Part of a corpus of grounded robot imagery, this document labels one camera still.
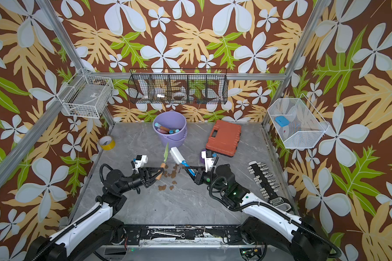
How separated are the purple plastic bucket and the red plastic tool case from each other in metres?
0.19

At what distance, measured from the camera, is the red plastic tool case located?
102 cm

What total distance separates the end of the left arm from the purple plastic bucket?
24 cm

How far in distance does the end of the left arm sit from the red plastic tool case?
0.42 metres

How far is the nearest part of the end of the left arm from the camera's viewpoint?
0.66m

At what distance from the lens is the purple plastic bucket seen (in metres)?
0.95
